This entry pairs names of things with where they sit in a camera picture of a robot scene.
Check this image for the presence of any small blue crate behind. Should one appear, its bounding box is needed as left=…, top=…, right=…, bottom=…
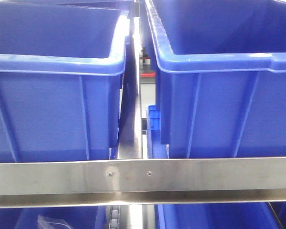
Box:
left=146, top=104, right=168, bottom=159

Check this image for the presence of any upper blue bin right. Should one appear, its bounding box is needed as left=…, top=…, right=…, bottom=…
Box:
left=145, top=0, right=286, bottom=158

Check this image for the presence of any upper blue bin left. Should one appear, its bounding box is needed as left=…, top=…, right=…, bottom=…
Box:
left=0, top=0, right=130, bottom=163

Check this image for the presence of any blue plastic bin left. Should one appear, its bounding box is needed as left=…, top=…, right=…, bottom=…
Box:
left=0, top=206, right=106, bottom=229

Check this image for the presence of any blue plastic bin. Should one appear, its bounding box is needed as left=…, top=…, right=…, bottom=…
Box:
left=155, top=202, right=286, bottom=229
left=0, top=206, right=106, bottom=229

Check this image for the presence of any clear plastic bag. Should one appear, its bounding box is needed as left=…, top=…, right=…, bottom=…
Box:
left=37, top=215, right=70, bottom=229

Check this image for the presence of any blue plastic bin right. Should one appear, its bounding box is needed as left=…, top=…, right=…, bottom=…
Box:
left=155, top=202, right=286, bottom=229

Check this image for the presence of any steel center divider rail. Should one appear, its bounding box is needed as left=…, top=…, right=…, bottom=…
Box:
left=116, top=0, right=143, bottom=159

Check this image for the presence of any steel shelf front rail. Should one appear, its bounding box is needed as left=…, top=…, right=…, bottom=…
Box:
left=0, top=157, right=286, bottom=208

